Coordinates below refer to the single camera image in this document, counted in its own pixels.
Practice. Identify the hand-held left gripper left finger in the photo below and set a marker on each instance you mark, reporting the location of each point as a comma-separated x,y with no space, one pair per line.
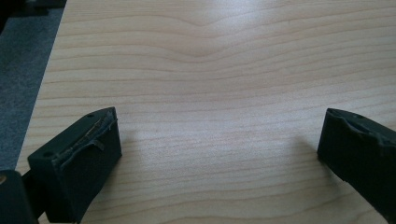
81,161

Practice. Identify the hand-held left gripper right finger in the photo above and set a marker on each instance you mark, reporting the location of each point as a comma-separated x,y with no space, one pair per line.
358,155

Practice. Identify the dark stand base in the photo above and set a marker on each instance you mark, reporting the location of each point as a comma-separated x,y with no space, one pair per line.
29,7

